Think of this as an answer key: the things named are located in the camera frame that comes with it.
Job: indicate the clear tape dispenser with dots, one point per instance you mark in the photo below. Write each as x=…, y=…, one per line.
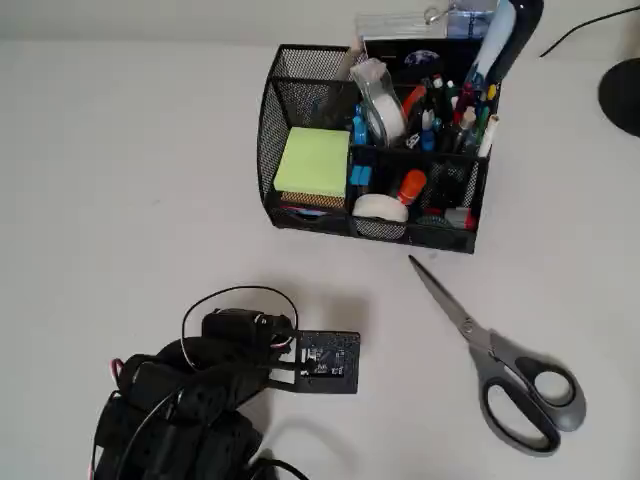
x=387, y=115

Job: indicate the maroon pen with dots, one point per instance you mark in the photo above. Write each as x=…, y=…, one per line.
x=466, y=95

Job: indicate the blue plastic folder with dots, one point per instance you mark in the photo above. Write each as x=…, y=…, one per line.
x=467, y=22

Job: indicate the black mesh desk organizer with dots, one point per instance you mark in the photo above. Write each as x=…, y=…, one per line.
x=310, y=100

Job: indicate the orange marker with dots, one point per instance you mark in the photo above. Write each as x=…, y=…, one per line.
x=414, y=97

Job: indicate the green pen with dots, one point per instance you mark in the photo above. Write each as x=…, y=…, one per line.
x=481, y=127

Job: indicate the orange capped glue stick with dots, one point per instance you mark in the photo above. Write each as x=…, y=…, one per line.
x=412, y=185

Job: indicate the white black small clip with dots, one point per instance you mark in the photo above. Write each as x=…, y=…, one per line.
x=413, y=142

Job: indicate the beige wooden stick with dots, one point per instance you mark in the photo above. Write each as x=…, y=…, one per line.
x=356, y=50

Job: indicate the grey red pencil sharpener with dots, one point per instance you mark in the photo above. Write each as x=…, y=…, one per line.
x=457, y=218

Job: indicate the black card with globe picture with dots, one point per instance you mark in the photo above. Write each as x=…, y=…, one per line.
x=390, y=60

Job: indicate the green sticky note pad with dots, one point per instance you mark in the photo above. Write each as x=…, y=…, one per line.
x=310, y=160

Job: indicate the beige capped pen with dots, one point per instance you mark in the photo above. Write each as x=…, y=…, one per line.
x=467, y=120

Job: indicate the black round lamp base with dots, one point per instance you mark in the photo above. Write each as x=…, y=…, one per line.
x=622, y=100

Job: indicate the white tape roll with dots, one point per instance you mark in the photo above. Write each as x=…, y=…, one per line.
x=380, y=206

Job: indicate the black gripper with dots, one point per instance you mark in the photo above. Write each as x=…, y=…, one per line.
x=231, y=326

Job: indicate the white marker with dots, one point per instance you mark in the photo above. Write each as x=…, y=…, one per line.
x=487, y=140

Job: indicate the yellow tipped pen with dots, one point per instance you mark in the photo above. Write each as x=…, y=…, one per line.
x=491, y=92

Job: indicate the white pen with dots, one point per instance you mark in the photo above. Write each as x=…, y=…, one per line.
x=427, y=120

